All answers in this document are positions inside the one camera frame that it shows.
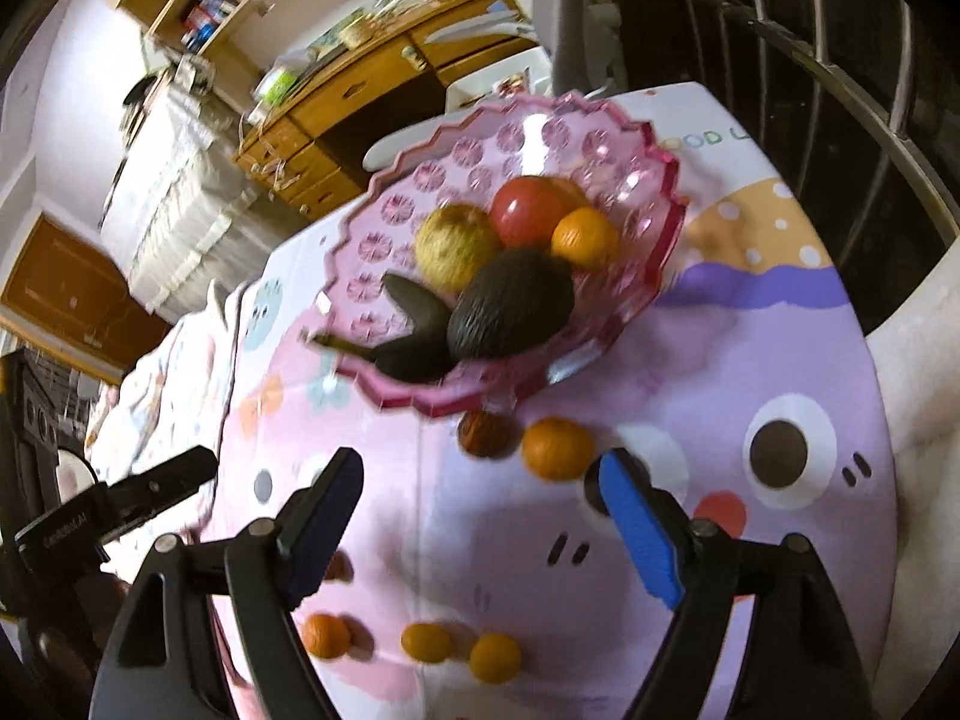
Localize orange mandarin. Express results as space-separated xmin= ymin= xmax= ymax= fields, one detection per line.
xmin=301 ymin=613 xmax=353 ymax=660

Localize yellow-orange mandarin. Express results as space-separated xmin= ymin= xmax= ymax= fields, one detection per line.
xmin=400 ymin=622 xmax=454 ymax=665
xmin=469 ymin=632 xmax=523 ymax=686

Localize dark overripe banana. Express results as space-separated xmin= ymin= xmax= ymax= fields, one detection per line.
xmin=304 ymin=271 xmax=457 ymax=385

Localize orange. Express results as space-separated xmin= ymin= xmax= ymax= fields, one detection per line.
xmin=550 ymin=206 xmax=620 ymax=271
xmin=521 ymin=416 xmax=599 ymax=483

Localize person's left hand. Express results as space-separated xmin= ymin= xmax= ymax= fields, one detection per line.
xmin=32 ymin=572 xmax=128 ymax=694

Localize small brown passion fruit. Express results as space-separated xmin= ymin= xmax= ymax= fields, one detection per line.
xmin=324 ymin=550 xmax=355 ymax=583

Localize pink cartoon bed quilt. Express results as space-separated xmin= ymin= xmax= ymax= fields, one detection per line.
xmin=86 ymin=83 xmax=896 ymax=718

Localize small red-brown apple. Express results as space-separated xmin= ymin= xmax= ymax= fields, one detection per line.
xmin=457 ymin=410 xmax=523 ymax=460

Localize wooden door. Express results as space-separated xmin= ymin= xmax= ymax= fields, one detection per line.
xmin=2 ymin=215 xmax=171 ymax=383

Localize dark avocado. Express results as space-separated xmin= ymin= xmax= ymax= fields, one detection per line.
xmin=448 ymin=249 xmax=576 ymax=361

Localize white covered cabinet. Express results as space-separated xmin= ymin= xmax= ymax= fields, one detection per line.
xmin=98 ymin=70 xmax=306 ymax=323

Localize yellow pear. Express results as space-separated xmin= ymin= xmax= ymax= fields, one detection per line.
xmin=415 ymin=203 xmax=503 ymax=294

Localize white pillow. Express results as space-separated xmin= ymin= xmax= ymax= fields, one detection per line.
xmin=867 ymin=245 xmax=958 ymax=718

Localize red apple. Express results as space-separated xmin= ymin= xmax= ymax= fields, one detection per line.
xmin=488 ymin=176 xmax=587 ymax=250

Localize pink scalloped plastic fruit plate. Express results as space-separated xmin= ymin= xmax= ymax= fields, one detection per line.
xmin=301 ymin=94 xmax=685 ymax=418

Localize metal bed headboard rails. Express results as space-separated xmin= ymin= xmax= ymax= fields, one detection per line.
xmin=612 ymin=0 xmax=958 ymax=330

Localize wooden desk with drawers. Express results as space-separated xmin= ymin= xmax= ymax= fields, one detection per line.
xmin=235 ymin=0 xmax=534 ymax=221

